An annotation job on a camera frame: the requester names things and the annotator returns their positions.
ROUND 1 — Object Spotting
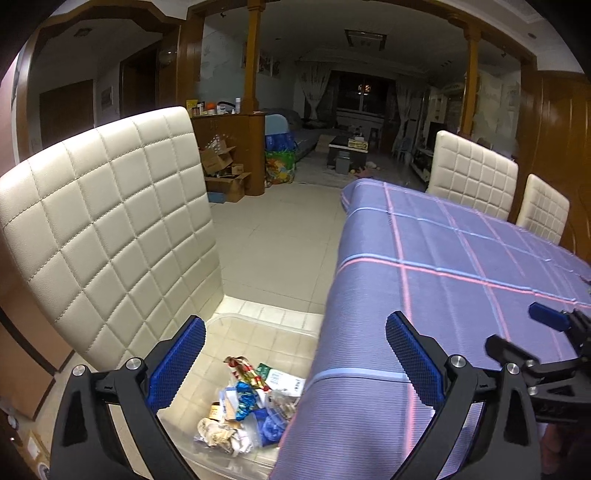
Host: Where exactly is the blue wrapper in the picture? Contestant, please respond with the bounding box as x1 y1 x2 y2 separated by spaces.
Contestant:
235 381 259 422

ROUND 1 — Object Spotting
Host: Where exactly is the cream quilted dining chair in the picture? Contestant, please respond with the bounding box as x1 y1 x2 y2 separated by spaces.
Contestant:
0 106 328 480
516 174 571 245
425 130 520 222

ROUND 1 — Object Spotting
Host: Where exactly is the wooden partition counter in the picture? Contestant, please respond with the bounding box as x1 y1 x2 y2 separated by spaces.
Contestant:
190 111 267 197

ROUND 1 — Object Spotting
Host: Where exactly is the red gold checkered wrapper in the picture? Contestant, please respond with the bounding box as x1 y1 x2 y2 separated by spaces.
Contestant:
225 355 269 391

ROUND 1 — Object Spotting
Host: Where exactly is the grey sofa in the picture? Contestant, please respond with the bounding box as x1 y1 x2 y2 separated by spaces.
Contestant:
264 108 342 162

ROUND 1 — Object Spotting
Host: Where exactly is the dark coffee table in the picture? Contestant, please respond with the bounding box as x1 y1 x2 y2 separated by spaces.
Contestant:
327 134 371 167

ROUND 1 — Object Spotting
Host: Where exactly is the green white food packet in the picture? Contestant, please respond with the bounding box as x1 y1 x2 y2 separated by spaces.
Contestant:
256 362 306 398

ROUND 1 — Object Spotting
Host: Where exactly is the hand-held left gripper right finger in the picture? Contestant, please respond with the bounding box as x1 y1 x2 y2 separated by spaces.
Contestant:
385 311 541 480

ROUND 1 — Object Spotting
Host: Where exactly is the brown wooden door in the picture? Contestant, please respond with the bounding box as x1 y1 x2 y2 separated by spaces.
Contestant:
519 71 591 264

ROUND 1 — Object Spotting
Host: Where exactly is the dark wooden door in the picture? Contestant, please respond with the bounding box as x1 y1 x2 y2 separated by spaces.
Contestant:
39 79 95 148

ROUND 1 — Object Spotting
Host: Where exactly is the white plastic bag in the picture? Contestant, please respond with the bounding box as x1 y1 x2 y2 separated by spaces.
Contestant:
228 427 254 455

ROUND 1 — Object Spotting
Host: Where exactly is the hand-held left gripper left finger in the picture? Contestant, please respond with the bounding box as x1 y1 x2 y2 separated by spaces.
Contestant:
48 315 207 480

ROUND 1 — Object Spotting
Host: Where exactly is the pile of cardboard boxes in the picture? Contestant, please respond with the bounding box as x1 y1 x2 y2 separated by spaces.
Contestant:
199 138 252 204

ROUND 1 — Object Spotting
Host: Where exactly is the clear plastic bin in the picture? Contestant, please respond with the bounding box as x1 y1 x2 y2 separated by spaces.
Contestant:
106 311 326 480

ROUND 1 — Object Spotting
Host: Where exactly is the patterned curtain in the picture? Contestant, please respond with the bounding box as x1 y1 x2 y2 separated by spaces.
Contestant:
298 65 333 121
394 80 423 155

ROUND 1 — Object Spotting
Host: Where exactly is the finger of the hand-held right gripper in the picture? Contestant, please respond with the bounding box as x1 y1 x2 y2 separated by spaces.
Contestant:
527 302 591 356
485 335 591 398

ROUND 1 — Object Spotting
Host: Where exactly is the colourful woven bag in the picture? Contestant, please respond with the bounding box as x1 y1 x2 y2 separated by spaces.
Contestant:
264 134 297 186

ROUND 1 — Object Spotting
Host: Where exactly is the ceiling light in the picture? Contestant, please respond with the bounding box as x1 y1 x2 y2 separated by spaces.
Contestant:
344 29 386 48

